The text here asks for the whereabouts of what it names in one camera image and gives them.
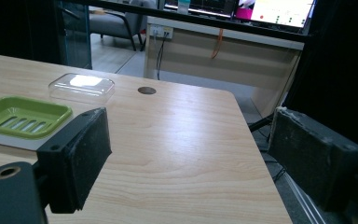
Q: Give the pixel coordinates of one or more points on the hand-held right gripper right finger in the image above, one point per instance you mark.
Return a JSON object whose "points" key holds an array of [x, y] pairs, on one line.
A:
{"points": [[307, 155]]}

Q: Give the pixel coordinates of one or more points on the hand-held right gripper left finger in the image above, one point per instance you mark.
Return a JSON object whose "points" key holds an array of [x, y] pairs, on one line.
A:
{"points": [[71, 161]]}

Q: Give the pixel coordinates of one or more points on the green soap dish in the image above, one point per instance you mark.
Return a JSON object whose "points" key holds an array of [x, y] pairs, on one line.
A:
{"points": [[24, 116]]}

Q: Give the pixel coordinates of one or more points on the clear plastic lid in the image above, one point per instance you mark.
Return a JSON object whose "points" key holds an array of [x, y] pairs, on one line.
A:
{"points": [[81, 88]]}

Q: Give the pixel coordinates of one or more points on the black curtain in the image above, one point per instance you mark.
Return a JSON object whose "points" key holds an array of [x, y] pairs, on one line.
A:
{"points": [[20, 29], [338, 68]]}

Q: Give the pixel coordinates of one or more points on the round desk grommet hole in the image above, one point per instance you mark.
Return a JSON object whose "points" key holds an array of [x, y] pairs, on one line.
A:
{"points": [[146, 90]]}

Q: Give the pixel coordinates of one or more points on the beige desk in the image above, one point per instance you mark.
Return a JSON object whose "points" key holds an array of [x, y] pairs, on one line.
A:
{"points": [[223, 62]]}

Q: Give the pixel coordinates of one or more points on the glass partition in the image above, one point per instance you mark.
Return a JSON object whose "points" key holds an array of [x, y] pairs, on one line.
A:
{"points": [[76, 34]]}

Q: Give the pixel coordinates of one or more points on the computer monitor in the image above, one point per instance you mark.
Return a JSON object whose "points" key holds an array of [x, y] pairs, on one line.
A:
{"points": [[276, 12], [199, 6]]}

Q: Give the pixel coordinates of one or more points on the grey armchair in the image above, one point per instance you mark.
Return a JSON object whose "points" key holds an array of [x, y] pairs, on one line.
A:
{"points": [[115, 21]]}

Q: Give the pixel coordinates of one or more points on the white wall socket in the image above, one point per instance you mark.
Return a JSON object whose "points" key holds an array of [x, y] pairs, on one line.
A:
{"points": [[161, 31]]}

